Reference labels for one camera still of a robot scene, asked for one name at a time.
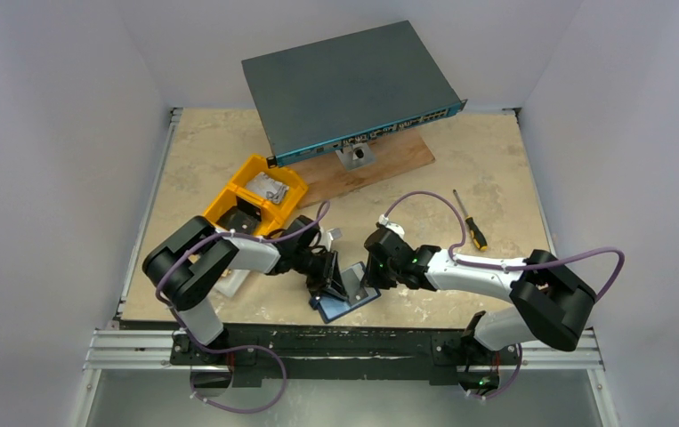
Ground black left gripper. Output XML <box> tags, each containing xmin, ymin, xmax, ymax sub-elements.
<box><xmin>292</xmin><ymin>247</ymin><xmax>348</xmax><ymax>301</ymax></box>

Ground dark grey credit card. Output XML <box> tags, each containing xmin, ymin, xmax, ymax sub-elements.
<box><xmin>341</xmin><ymin>262</ymin><xmax>381</xmax><ymax>307</ymax></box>

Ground navy blue card holder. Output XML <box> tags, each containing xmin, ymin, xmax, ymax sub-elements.
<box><xmin>309</xmin><ymin>295</ymin><xmax>372</xmax><ymax>324</ymax></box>

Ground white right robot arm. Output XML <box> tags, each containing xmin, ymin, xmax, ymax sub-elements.
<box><xmin>363</xmin><ymin>226</ymin><xmax>597</xmax><ymax>362</ymax></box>

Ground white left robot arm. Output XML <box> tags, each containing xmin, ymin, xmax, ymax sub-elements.
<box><xmin>141</xmin><ymin>215</ymin><xmax>347</xmax><ymax>364</ymax></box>

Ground grey cards in bin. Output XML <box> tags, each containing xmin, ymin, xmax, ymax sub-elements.
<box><xmin>246</xmin><ymin>172</ymin><xmax>289</xmax><ymax>205</ymax></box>

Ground yellow plastic bin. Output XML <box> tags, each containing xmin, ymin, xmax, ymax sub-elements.
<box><xmin>203</xmin><ymin>154</ymin><xmax>308</xmax><ymax>236</ymax></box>

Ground yellow black screwdriver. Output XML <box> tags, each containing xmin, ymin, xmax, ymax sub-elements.
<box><xmin>452</xmin><ymin>189</ymin><xmax>488</xmax><ymax>252</ymax></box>

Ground white plastic bin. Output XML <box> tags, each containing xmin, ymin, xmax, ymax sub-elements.
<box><xmin>214</xmin><ymin>270</ymin><xmax>249</xmax><ymax>298</ymax></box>

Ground wooden board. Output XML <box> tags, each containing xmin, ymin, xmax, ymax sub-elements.
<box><xmin>290</xmin><ymin>130</ymin><xmax>435</xmax><ymax>208</ymax></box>

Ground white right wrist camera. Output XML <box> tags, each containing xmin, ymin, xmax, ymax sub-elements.
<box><xmin>377</xmin><ymin>214</ymin><xmax>405</xmax><ymax>238</ymax></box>

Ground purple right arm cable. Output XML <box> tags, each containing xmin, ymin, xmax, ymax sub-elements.
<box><xmin>384</xmin><ymin>190</ymin><xmax>626</xmax><ymax>302</ymax></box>

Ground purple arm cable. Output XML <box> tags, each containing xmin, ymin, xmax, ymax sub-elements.
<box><xmin>155</xmin><ymin>200</ymin><xmax>332</xmax><ymax>331</ymax></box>
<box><xmin>384</xmin><ymin>190</ymin><xmax>626</xmax><ymax>302</ymax></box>

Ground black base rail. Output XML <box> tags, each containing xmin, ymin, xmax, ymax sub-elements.
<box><xmin>170</xmin><ymin>323</ymin><xmax>518</xmax><ymax>391</ymax></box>

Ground grey metal switch stand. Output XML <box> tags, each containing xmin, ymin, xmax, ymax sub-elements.
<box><xmin>336</xmin><ymin>142</ymin><xmax>376</xmax><ymax>171</ymax></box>

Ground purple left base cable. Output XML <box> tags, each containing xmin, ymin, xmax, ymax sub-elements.
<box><xmin>188</xmin><ymin>344</ymin><xmax>289</xmax><ymax>415</ymax></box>

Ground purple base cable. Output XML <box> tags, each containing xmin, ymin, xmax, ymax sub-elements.
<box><xmin>188</xmin><ymin>344</ymin><xmax>289</xmax><ymax>415</ymax></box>
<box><xmin>465</xmin><ymin>342</ymin><xmax>524</xmax><ymax>402</ymax></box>

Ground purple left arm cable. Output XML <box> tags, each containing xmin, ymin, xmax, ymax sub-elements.
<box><xmin>155</xmin><ymin>200</ymin><xmax>332</xmax><ymax>331</ymax></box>

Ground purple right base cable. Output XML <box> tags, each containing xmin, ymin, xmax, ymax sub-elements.
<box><xmin>465</xmin><ymin>342</ymin><xmax>524</xmax><ymax>402</ymax></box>

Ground grey network switch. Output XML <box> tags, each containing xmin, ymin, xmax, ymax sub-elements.
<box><xmin>241</xmin><ymin>20</ymin><xmax>466</xmax><ymax>167</ymax></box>

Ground aluminium frame rail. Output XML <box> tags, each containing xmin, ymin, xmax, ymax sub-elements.
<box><xmin>83</xmin><ymin>330</ymin><xmax>173</xmax><ymax>370</ymax></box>

